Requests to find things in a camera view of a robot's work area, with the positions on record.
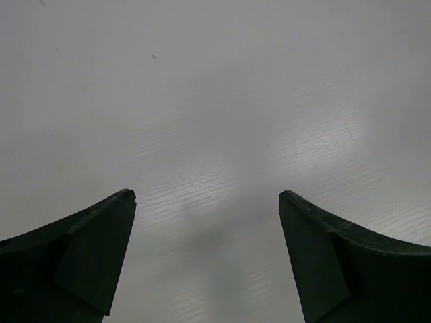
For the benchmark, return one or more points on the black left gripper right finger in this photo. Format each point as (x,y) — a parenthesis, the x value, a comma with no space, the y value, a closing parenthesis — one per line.
(346,273)

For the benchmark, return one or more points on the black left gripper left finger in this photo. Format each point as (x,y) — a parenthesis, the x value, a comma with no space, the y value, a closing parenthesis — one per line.
(68,270)

